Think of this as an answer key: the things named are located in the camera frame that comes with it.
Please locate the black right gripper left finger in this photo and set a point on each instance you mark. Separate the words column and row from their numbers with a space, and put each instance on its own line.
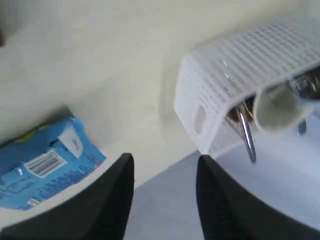
column 99, row 212

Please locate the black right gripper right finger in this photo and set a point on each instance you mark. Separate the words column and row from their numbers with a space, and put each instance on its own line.
column 227, row 211

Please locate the blue snack packet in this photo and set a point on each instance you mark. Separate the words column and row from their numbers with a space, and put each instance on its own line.
column 44, row 162

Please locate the shiny stainless steel cup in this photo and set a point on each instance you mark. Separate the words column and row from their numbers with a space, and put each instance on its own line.
column 306, row 86

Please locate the white perforated plastic basket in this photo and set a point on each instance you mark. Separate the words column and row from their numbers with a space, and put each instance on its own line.
column 218, row 75

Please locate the cream ceramic bowl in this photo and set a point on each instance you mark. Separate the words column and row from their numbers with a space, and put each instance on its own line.
column 278, row 109

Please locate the steel cutlery handle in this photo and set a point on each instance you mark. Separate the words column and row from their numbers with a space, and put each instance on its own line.
column 301, row 128
column 246, row 131

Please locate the white backdrop curtain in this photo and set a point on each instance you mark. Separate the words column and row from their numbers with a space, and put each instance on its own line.
column 286, row 176

